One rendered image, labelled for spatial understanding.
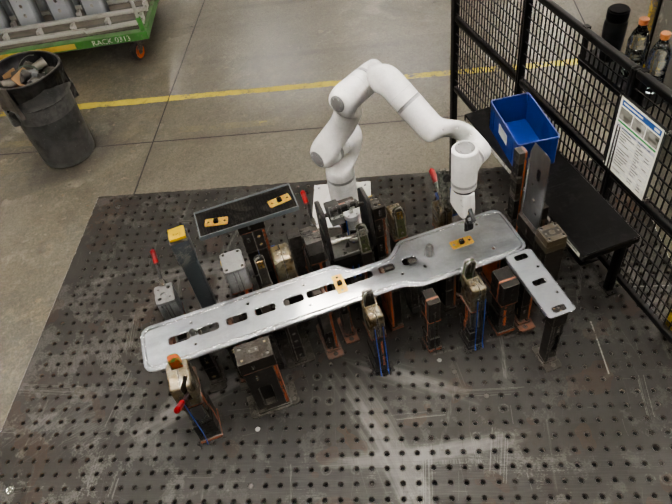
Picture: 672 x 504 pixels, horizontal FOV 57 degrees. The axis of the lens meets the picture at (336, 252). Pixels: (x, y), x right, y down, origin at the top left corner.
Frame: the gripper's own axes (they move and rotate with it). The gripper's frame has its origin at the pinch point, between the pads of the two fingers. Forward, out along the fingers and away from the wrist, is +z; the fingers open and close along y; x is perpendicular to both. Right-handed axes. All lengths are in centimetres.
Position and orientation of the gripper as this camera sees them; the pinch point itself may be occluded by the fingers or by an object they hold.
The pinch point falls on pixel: (462, 219)
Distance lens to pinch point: 218.4
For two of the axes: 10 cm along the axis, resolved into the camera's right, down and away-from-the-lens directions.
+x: 9.4, -3.1, 1.2
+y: 3.1, 6.8, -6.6
